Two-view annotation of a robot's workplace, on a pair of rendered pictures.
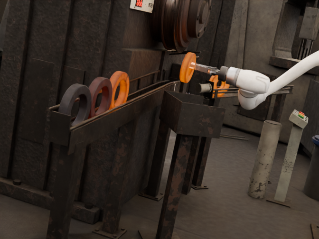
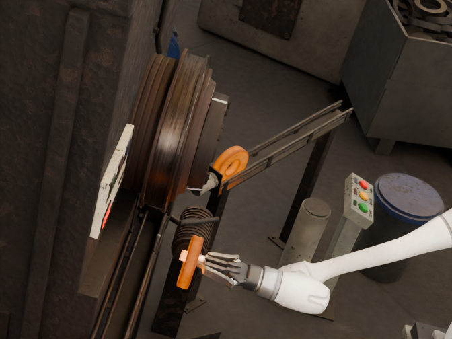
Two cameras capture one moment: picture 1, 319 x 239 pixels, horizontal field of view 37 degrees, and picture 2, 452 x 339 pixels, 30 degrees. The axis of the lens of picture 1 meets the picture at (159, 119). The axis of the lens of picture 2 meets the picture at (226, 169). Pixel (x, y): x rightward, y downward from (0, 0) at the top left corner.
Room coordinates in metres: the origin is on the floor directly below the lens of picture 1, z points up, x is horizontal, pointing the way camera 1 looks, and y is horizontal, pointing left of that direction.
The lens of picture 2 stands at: (0.74, 0.46, 2.49)
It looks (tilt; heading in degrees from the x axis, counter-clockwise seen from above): 36 degrees down; 342
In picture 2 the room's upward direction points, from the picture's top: 17 degrees clockwise
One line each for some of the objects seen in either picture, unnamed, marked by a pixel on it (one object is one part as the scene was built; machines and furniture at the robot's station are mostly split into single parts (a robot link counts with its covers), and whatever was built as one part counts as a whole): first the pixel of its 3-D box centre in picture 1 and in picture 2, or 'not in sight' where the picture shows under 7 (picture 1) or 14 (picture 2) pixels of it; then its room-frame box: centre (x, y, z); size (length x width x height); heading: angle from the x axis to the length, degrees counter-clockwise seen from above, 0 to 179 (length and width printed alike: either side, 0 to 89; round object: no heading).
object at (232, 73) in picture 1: (232, 76); (267, 282); (2.40, -0.32, 0.83); 0.09 x 0.06 x 0.09; 164
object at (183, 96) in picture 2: (183, 8); (177, 131); (2.69, -0.01, 1.11); 0.47 x 0.06 x 0.47; 164
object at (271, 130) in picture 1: (264, 159); (297, 253); (3.15, -0.74, 0.26); 0.12 x 0.12 x 0.52
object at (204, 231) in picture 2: (191, 150); (181, 274); (2.97, -0.24, 0.27); 0.22 x 0.13 x 0.53; 164
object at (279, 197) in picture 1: (290, 157); (339, 249); (3.14, -0.91, 0.31); 0.24 x 0.16 x 0.62; 164
